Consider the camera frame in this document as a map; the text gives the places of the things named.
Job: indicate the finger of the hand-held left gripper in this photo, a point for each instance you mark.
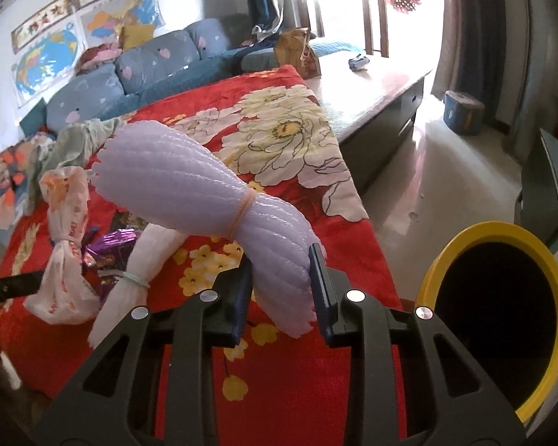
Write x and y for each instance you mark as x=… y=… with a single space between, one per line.
x=9 y=287

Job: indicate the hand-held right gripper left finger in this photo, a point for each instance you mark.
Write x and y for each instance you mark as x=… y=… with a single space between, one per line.
x=241 y=306

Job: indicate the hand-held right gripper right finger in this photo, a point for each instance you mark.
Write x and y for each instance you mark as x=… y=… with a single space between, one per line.
x=320 y=297

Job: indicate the white printed plastic bag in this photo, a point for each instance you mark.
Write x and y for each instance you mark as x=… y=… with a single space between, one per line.
x=63 y=288

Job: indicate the purple candy wrapper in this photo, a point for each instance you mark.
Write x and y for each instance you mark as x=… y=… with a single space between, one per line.
x=114 y=244

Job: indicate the white foam net bundle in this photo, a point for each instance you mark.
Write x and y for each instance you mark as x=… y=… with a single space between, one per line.
x=135 y=260

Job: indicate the purple foam net bundle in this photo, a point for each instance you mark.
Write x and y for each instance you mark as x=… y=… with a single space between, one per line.
x=190 y=181

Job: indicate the yellow rimmed trash bin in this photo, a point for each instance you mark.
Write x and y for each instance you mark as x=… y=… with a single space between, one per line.
x=493 y=316

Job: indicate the red floral blanket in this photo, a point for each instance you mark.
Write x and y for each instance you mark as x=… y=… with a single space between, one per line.
x=279 y=381

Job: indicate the colourful patterned cloth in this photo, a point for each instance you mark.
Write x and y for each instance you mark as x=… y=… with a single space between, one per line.
x=9 y=181

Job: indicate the light green cloth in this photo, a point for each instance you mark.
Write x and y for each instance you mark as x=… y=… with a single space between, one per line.
x=74 y=148

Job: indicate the teal cushion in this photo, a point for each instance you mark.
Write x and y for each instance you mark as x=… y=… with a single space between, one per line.
x=33 y=118

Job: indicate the wooden low table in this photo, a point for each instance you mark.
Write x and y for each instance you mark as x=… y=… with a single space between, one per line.
x=376 y=97

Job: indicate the world map poster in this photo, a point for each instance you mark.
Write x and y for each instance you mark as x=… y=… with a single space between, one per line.
x=42 y=62

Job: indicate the blue storage box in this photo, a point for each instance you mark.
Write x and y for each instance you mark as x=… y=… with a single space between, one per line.
x=462 y=111

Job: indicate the small blue packet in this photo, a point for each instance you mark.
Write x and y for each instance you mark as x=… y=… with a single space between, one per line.
x=359 y=62

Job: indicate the pink clothes pile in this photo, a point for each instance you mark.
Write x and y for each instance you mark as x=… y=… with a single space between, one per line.
x=97 y=58

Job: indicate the brown paper bag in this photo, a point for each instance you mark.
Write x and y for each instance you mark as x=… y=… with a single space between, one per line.
x=297 y=51

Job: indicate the grey chair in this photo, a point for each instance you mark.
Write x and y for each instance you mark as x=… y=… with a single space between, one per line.
x=546 y=186

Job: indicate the blue patterned sofa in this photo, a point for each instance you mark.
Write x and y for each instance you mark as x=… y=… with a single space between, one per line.
x=153 y=55

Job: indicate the crumpled grey cloth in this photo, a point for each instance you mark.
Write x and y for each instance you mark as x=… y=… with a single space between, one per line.
x=265 y=35

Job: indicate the yellow pillow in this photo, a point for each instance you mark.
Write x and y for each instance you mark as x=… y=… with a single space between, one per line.
x=137 y=37

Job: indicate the country map poster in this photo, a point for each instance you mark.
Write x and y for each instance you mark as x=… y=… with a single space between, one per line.
x=102 y=21

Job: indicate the grey window curtain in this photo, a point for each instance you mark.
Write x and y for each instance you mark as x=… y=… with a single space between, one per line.
x=479 y=32

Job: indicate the wooden door frame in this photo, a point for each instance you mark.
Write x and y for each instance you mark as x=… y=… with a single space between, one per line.
x=369 y=18

